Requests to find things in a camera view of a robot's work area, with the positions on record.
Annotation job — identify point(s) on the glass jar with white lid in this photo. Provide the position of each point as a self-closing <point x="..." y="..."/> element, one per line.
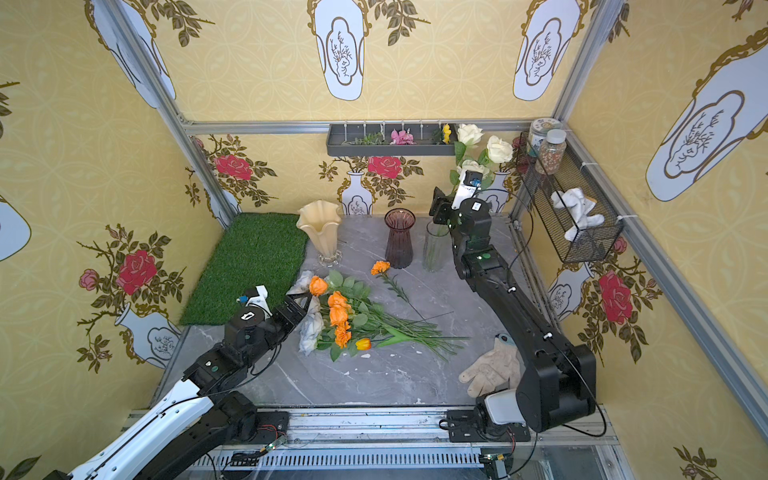
<point x="538" y="131"/>

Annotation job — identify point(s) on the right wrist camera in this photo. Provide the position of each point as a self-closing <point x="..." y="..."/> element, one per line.
<point x="470" y="181"/>

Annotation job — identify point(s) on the grey wall planter tray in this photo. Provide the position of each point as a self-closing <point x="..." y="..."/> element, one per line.
<point x="372" y="139"/>

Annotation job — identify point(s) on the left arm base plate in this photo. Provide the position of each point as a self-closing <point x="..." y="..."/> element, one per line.
<point x="267" y="426"/>

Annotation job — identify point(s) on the orange rose stem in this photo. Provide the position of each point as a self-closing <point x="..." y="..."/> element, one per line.
<point x="374" y="324"/>

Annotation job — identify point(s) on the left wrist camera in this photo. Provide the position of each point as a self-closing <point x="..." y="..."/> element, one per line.
<point x="256" y="296"/>

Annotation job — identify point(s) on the orange rose middle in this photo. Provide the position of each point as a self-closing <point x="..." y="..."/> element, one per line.
<point x="337" y="300"/>

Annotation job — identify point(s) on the green artificial grass mat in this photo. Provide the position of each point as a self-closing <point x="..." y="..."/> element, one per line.
<point x="257" y="249"/>

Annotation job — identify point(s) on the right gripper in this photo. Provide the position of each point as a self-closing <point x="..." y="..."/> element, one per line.
<point x="444" y="210"/>

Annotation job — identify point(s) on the cream ruffled vase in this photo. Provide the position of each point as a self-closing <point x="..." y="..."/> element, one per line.
<point x="320" y="221"/>

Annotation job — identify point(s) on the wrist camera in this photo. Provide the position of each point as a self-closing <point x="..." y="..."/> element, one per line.
<point x="470" y="181"/>
<point x="256" y="296"/>

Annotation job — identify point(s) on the black wire wall basket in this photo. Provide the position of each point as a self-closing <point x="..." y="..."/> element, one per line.
<point x="592" y="244"/>

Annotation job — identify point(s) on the bottle with colourful beads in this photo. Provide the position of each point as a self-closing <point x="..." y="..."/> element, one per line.
<point x="551" y="152"/>

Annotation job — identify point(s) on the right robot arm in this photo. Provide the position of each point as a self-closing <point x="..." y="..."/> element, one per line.
<point x="558" y="385"/>

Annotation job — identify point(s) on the pale blue rose middle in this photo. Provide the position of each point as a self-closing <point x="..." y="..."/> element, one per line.
<point x="313" y="323"/>

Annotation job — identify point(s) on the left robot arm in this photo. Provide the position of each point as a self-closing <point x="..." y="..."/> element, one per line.
<point x="205" y="408"/>

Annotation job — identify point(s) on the purple glass vase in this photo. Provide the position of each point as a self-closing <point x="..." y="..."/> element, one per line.
<point x="399" y="249"/>

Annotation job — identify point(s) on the orange marigold lower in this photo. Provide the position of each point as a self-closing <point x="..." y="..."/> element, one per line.
<point x="342" y="335"/>

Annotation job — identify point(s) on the white rose stem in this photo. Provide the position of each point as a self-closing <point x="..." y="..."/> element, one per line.
<point x="471" y="154"/>

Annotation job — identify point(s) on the beige work glove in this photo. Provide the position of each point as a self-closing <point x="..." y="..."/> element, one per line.
<point x="501" y="367"/>

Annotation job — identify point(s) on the white cloth in basket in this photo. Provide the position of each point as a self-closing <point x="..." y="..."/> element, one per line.
<point x="579" y="207"/>

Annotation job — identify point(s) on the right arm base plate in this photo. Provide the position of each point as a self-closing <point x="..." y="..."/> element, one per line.
<point x="468" y="426"/>

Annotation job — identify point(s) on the orange rose near mat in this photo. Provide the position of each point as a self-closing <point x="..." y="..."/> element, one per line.
<point x="318" y="286"/>

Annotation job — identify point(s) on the clear glass vase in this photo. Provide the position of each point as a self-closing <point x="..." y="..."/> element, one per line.
<point x="437" y="246"/>

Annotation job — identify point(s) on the pink flower in tray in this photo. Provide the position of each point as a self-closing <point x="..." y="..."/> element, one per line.
<point x="402" y="137"/>

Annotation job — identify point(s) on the yellow orange tulip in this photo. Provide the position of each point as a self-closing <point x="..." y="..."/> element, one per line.
<point x="368" y="344"/>

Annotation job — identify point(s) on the orange marigold stem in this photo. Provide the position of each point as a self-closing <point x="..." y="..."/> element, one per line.
<point x="380" y="270"/>

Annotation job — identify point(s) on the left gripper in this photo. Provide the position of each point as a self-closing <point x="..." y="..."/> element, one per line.
<point x="290" y="308"/>

